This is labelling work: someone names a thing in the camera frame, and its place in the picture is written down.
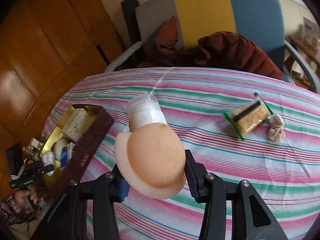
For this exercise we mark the person left hand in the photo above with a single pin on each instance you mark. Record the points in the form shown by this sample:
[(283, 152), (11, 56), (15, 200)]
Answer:
[(20, 195)]

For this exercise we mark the large white carton box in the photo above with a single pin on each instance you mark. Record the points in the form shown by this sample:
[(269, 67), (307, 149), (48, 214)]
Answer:
[(77, 124)]

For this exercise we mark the gold metal tin box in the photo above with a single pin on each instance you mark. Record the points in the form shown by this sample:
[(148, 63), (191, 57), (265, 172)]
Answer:
[(57, 133)]

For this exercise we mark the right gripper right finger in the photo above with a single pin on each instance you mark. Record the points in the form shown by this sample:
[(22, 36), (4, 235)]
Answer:
[(200, 185)]

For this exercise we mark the wooden wardrobe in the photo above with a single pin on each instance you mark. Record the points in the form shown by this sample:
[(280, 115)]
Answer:
[(47, 47)]

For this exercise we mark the peach pump bottle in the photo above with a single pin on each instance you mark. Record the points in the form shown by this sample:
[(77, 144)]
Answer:
[(150, 156)]

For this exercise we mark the small white cube box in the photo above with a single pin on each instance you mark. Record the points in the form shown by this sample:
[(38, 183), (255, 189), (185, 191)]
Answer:
[(38, 143)]

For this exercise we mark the striped pink green bedsheet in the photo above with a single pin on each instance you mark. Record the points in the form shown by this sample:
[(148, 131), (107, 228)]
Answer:
[(193, 100)]

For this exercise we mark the green cracker packet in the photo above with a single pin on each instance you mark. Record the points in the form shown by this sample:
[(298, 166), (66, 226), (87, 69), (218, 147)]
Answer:
[(247, 117)]

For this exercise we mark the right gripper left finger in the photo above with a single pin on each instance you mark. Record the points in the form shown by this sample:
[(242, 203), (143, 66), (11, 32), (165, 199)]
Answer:
[(121, 186)]

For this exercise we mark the tricolour fabric armchair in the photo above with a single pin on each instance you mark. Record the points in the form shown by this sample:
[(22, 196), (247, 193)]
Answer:
[(260, 21)]

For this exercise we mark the white boxed appliance carton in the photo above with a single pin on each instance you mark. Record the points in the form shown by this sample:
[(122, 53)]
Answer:
[(310, 32)]

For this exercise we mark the wooden side desk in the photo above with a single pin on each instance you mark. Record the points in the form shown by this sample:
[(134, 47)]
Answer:
[(311, 54)]

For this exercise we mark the beige scrunchie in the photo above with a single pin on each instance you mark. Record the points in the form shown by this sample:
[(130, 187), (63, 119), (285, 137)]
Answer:
[(276, 131)]

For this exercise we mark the white sock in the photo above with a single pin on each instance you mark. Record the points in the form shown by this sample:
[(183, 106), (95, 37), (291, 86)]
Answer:
[(58, 146)]

